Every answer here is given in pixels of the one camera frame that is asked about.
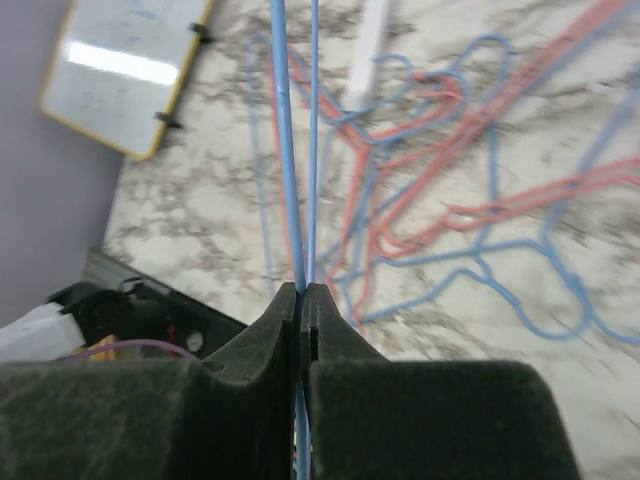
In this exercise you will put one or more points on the white clothes rack frame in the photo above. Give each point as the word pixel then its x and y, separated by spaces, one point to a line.
pixel 371 37

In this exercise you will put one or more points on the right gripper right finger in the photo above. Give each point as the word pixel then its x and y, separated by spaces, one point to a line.
pixel 373 418

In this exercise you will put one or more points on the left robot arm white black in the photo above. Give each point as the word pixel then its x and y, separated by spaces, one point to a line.
pixel 85 321

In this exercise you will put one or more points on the small yellow-framed whiteboard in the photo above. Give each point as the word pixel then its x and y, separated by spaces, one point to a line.
pixel 118 69

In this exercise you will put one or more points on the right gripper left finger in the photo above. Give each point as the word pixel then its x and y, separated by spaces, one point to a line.
pixel 228 416

